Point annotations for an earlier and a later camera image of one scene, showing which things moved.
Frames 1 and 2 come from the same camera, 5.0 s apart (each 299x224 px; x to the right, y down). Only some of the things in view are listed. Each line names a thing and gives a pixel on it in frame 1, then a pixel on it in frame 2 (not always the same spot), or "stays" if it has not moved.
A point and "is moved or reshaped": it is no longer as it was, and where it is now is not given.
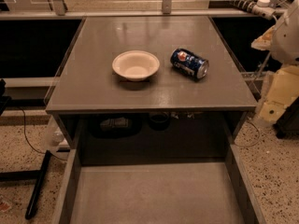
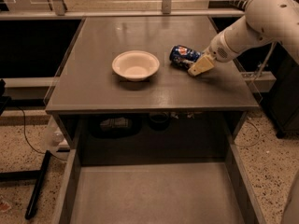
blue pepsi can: [190, 63] is moved or reshaped
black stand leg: [35, 175] stays
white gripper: [287, 39] → [217, 51]
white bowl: [135, 65] stays
